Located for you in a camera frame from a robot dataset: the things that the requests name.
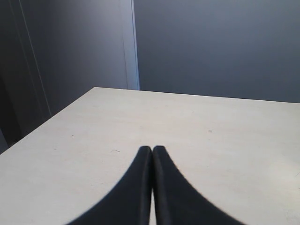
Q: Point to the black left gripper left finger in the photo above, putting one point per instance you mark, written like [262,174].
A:
[129,201]

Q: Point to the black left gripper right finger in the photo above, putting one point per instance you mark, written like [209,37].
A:
[177,202]

